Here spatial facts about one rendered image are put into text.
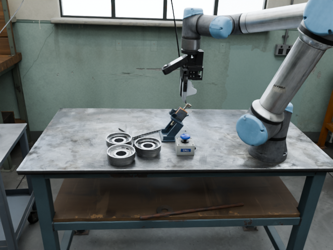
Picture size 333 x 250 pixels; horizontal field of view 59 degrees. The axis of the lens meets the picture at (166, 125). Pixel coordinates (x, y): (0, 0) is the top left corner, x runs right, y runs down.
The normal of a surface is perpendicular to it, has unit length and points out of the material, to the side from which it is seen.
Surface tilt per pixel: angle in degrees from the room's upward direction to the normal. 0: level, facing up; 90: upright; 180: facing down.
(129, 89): 90
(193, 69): 90
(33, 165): 0
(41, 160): 0
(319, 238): 0
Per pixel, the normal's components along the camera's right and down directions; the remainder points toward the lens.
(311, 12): -0.64, 0.18
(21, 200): 0.04, -0.91
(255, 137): -0.73, 0.36
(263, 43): 0.07, 0.42
